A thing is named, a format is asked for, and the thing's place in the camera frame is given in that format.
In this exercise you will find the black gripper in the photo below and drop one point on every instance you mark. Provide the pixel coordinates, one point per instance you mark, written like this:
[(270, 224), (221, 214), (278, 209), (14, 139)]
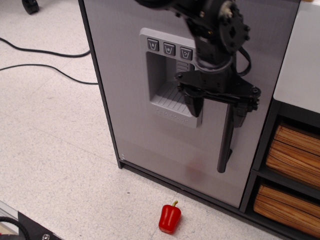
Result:
[(226, 86)]

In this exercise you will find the black bar door handle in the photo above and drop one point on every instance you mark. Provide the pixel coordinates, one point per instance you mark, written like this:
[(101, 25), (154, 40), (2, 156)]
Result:
[(225, 150)]

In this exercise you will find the grey toy fridge door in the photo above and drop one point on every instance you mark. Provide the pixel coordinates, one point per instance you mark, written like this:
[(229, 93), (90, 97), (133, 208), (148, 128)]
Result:
[(270, 23)]

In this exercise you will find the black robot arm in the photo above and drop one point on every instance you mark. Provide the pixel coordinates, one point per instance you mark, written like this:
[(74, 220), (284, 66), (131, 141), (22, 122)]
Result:
[(219, 32)]

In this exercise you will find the dark fridge cabinet body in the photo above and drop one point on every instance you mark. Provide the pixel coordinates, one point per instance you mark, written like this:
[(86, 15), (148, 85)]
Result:
[(145, 143)]

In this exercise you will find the dark grey shelf unit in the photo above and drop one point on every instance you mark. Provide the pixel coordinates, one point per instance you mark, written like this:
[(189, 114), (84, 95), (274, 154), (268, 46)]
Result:
[(260, 174)]

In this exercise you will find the grey water dispenser panel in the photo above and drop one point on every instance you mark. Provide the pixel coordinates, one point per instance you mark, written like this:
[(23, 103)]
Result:
[(164, 55)]

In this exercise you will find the white countertop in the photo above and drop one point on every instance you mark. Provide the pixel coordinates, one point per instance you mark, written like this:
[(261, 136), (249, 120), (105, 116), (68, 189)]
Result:
[(298, 83)]

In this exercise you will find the upper woven storage basket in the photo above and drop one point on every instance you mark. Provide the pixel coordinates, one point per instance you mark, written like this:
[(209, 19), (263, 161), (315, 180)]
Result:
[(295, 153)]

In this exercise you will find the woven storage basket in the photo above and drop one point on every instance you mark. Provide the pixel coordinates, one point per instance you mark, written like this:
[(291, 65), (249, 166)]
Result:
[(288, 209), (295, 153)]

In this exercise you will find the red bell pepper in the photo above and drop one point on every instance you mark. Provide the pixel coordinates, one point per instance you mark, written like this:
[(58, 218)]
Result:
[(169, 218)]

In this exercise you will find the lower woven storage basket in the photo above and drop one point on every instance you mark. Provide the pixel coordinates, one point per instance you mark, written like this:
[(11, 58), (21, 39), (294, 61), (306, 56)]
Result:
[(288, 209)]

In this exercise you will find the black caster wheel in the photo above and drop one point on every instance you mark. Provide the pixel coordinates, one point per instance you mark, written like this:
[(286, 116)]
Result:
[(30, 6)]

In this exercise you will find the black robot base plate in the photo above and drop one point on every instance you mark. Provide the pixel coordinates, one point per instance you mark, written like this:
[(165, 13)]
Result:
[(35, 230)]

